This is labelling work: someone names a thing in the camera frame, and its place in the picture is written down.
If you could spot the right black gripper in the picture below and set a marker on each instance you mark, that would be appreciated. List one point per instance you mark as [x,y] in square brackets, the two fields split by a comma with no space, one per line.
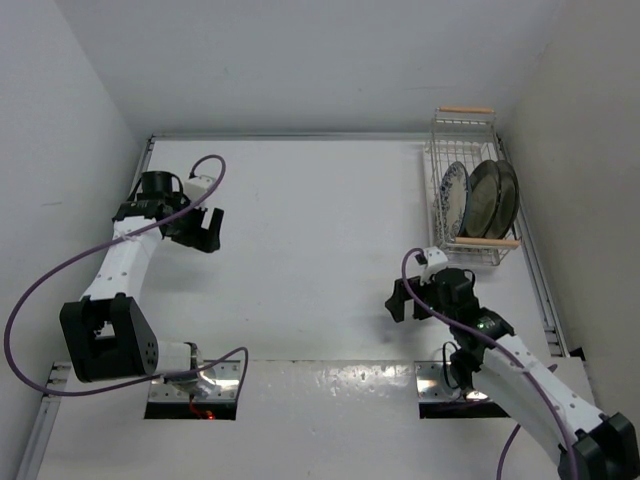
[395,304]

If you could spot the dark rim patterned plate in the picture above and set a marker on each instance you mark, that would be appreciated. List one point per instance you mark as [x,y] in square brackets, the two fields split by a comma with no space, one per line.
[485,194]

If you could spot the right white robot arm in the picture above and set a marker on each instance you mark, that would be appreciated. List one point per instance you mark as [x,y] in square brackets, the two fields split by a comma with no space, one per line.
[583,441]

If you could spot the metallic rim cream plate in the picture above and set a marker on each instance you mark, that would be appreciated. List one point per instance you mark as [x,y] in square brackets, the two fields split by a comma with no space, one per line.
[508,205]

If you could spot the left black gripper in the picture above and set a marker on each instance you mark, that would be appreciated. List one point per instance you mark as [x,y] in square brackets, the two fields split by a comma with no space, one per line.
[200,238]

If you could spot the white wire dish rack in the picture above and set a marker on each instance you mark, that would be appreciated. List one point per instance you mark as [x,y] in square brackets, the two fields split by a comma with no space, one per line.
[473,124]

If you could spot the blue floral plate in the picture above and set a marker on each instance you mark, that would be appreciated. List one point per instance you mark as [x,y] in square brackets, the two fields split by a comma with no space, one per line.
[455,194]

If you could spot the metal base plate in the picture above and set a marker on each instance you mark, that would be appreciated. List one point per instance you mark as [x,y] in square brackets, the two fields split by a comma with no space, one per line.
[216,385]
[435,384]

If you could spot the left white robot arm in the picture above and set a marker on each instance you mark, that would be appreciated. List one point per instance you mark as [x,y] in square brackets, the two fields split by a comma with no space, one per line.
[107,335]

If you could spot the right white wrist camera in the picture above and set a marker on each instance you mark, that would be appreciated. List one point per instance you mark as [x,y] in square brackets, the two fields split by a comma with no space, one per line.
[432,260]

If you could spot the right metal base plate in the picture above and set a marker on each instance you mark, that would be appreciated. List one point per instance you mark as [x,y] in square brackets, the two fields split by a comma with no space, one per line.
[435,384]

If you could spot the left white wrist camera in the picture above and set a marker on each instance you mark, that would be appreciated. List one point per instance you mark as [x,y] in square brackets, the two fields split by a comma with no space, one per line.
[194,188]

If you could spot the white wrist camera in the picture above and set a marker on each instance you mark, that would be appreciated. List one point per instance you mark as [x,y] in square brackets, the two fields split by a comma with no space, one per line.
[432,260]
[194,188]

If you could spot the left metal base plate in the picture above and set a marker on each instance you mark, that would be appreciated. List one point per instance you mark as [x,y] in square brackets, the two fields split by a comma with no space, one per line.
[216,385]

